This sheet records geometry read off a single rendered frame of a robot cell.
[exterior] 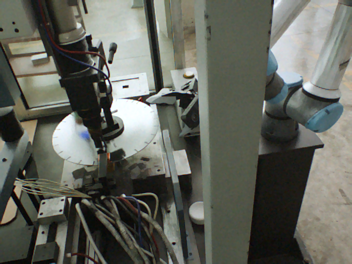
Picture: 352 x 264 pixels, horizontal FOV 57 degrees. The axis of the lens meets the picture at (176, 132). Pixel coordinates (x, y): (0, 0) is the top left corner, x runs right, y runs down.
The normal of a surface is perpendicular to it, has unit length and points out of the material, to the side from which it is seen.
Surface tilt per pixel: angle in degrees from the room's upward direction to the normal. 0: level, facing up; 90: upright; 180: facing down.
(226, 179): 90
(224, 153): 90
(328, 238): 0
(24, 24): 90
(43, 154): 0
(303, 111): 77
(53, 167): 0
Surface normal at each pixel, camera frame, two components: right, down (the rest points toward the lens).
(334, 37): -0.82, 0.22
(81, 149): -0.08, -0.78
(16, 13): 0.15, 0.60
